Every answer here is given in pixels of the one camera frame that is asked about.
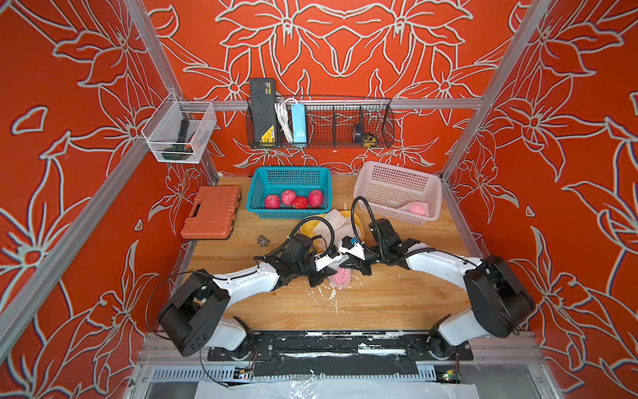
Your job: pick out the clear acrylic wall box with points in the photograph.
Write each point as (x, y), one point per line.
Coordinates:
(162, 129)

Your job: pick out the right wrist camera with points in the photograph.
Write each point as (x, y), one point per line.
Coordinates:
(352, 247)

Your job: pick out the dark green tool handle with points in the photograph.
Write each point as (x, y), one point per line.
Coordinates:
(179, 151)

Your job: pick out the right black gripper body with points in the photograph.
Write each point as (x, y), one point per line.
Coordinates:
(373, 256)

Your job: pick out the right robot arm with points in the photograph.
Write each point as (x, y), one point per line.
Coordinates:
(499, 302)

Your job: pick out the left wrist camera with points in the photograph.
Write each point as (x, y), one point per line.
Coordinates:
(329, 261)

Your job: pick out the yellow plastic tray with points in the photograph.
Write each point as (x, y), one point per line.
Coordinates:
(314, 228)

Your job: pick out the light blue power bank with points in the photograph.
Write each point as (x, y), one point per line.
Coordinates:
(299, 125)

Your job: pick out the black rectangular device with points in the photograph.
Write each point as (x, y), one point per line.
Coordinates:
(263, 99)

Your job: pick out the white foam net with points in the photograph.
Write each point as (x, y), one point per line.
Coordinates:
(346, 231)
(336, 219)

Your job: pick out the small grey metal part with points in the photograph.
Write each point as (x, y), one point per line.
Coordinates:
(263, 241)

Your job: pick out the pink plastic basket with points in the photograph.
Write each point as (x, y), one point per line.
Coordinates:
(387, 188)

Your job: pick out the teal plastic basket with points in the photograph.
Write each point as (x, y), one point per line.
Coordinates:
(302, 180)

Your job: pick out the orange tool case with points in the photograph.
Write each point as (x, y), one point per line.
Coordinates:
(213, 213)

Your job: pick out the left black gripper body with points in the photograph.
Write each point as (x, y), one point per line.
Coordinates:
(307, 268)

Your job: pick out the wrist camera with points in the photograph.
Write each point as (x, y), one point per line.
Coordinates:
(329, 261)
(352, 247)

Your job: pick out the red apple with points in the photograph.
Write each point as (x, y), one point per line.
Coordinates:
(288, 197)
(315, 199)

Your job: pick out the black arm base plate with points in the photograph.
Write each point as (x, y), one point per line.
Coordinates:
(267, 345)

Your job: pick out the black wire wall basket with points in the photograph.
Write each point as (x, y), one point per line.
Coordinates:
(332, 122)

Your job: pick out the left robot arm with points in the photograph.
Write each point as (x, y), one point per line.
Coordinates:
(193, 317)

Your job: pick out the yellow tape measure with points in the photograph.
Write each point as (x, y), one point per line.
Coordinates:
(369, 141)

